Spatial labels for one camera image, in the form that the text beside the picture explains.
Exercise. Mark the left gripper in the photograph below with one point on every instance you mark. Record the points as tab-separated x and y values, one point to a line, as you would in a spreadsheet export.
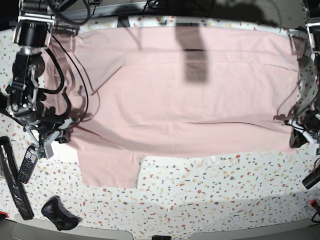
307	127

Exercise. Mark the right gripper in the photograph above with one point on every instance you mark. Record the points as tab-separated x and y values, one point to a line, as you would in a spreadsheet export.
50	126

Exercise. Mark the pink T-shirt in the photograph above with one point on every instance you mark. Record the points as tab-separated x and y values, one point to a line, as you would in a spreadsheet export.
181	92

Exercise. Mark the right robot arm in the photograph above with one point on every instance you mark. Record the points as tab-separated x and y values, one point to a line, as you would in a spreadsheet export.
24	101

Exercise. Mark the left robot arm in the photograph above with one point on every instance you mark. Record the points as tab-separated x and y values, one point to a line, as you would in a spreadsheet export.
312	26

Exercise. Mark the black cylinder tool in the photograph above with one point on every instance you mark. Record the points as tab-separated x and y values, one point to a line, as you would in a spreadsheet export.
312	179

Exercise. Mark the long black wrapped bar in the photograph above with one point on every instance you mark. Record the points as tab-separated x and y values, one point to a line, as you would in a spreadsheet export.
10	172

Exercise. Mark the small red black clip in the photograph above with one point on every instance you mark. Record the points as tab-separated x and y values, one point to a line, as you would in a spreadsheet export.
313	203

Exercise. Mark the black game controller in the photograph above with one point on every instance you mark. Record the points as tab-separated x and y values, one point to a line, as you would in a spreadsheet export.
63	220

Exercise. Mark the red object at left edge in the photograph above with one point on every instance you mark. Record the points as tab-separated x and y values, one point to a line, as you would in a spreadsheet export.
3	216

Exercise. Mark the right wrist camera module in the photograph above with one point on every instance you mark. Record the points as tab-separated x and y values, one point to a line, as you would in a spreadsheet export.
44	152

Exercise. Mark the black cordless phone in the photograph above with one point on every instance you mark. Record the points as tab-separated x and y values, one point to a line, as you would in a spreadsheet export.
28	164

